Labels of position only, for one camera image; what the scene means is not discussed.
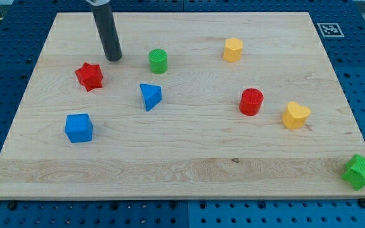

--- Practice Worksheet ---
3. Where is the silver rod mount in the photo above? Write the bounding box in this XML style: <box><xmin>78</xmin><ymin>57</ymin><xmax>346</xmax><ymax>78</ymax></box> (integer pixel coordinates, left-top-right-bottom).
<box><xmin>86</xmin><ymin>0</ymin><xmax>110</xmax><ymax>6</ymax></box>

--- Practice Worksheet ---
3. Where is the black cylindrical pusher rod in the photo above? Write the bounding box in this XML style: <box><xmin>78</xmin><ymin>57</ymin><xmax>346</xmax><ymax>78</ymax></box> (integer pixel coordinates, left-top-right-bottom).
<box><xmin>91</xmin><ymin>3</ymin><xmax>123</xmax><ymax>61</ymax></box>

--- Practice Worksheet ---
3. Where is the blue triangle block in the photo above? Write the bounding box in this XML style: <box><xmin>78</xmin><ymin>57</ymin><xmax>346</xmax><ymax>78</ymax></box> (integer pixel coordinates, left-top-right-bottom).
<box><xmin>139</xmin><ymin>84</ymin><xmax>162</xmax><ymax>111</ymax></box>

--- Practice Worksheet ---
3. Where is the red star block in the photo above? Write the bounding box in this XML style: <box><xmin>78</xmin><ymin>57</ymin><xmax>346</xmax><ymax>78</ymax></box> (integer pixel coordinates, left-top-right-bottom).
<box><xmin>75</xmin><ymin>62</ymin><xmax>103</xmax><ymax>92</ymax></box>

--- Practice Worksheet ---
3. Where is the green cylinder block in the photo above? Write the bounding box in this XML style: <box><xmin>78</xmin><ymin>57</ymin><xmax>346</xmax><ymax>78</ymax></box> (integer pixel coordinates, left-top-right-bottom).
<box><xmin>148</xmin><ymin>49</ymin><xmax>168</xmax><ymax>74</ymax></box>

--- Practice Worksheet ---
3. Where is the blue cube block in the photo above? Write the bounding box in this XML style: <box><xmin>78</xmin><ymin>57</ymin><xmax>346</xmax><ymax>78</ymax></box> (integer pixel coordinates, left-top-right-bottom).
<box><xmin>65</xmin><ymin>113</ymin><xmax>93</xmax><ymax>143</ymax></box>

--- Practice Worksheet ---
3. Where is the yellow hexagon block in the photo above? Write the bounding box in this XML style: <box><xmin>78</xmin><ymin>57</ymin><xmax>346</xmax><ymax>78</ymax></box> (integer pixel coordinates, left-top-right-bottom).
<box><xmin>223</xmin><ymin>37</ymin><xmax>243</xmax><ymax>62</ymax></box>

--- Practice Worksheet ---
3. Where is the wooden board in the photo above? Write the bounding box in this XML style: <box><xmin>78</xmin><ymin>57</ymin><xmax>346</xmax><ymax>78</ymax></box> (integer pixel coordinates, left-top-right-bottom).
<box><xmin>0</xmin><ymin>12</ymin><xmax>365</xmax><ymax>201</ymax></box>

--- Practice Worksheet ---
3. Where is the red cylinder block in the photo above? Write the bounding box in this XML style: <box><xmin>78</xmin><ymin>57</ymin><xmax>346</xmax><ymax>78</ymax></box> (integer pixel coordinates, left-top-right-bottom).
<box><xmin>239</xmin><ymin>88</ymin><xmax>264</xmax><ymax>116</ymax></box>

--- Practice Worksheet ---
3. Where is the yellow heart block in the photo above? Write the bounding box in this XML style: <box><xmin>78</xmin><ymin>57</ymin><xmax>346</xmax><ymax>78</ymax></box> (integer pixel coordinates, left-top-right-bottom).
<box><xmin>282</xmin><ymin>101</ymin><xmax>311</xmax><ymax>129</ymax></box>

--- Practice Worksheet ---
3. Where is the white fiducial marker tag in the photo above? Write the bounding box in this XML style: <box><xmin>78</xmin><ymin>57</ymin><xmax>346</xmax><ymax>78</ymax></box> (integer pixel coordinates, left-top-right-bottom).
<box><xmin>317</xmin><ymin>22</ymin><xmax>344</xmax><ymax>37</ymax></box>

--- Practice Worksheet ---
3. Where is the green star block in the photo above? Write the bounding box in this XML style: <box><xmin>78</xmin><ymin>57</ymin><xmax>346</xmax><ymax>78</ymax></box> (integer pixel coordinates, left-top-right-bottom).
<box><xmin>342</xmin><ymin>154</ymin><xmax>365</xmax><ymax>191</ymax></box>

